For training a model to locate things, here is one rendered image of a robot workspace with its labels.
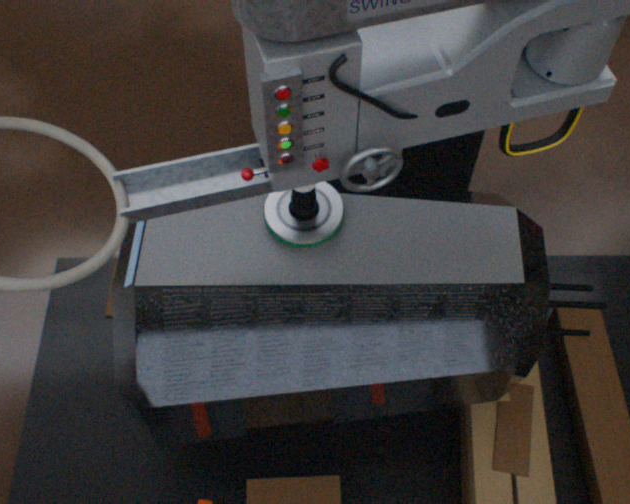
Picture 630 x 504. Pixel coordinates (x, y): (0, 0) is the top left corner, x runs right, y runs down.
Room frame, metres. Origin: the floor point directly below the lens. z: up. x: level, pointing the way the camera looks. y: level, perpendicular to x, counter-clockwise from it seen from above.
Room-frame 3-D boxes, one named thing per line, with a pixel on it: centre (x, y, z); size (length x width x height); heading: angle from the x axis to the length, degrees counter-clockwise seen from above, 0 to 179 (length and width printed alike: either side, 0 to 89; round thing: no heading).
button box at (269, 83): (1.05, 0.07, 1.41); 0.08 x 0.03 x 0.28; 106
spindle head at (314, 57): (1.20, -0.04, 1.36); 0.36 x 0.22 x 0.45; 106
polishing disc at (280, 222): (1.18, 0.03, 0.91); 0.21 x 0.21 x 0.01
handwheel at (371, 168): (1.09, -0.12, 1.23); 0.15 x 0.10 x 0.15; 106
